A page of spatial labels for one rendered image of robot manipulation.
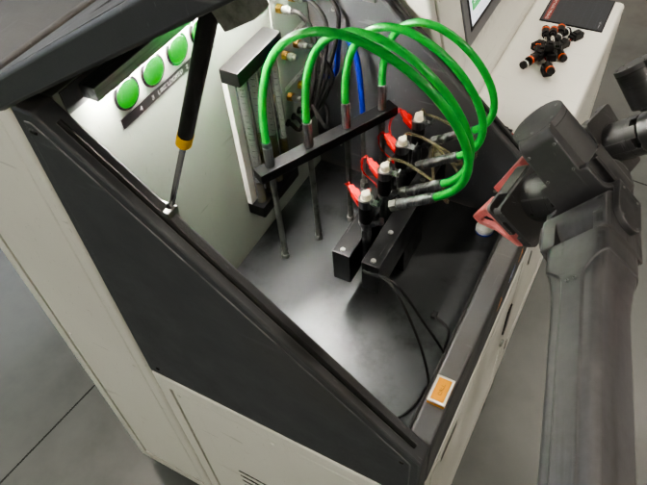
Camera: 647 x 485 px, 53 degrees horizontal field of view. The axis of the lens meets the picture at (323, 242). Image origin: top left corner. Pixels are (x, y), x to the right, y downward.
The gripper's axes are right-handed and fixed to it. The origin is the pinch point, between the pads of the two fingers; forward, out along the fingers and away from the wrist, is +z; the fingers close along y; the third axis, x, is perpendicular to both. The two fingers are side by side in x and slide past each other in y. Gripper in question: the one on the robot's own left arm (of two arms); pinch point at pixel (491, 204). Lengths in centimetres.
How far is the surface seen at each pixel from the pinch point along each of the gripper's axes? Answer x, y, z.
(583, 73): 23, -71, 49
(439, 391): 23.3, 17.0, 22.5
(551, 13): 13, -89, 65
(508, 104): 14, -51, 52
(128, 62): -45, 13, 21
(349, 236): 2.2, 0.9, 45.7
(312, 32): -30.1, -8.1, 17.9
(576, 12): 17, -93, 62
